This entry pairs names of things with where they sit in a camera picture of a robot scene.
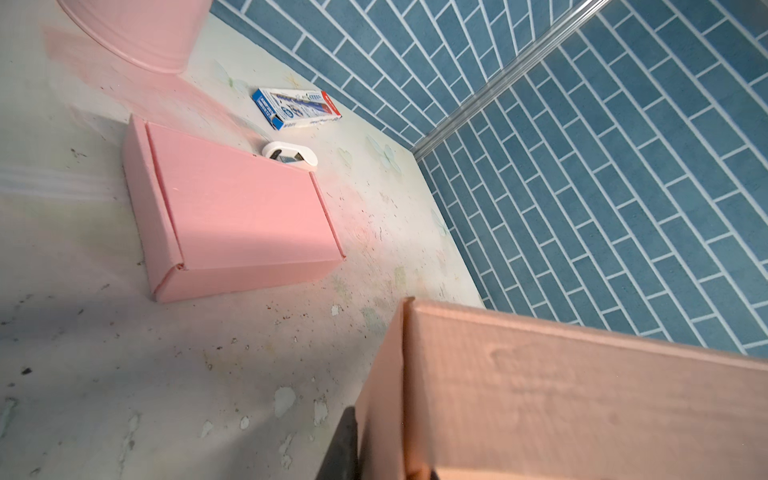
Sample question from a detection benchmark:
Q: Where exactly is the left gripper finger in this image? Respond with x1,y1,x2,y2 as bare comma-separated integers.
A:
315,406,359,480

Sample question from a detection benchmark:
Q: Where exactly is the peach paper box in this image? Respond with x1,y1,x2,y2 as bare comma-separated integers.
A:
355,298,767,479

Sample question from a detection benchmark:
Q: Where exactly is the pink paper box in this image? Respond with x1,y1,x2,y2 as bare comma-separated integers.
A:
121,115,345,303

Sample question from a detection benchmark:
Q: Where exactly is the blue white pen box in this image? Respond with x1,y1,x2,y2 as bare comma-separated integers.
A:
251,88,342,131

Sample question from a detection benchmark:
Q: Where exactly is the pink pencil bucket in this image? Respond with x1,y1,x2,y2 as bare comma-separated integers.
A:
58,0,213,74

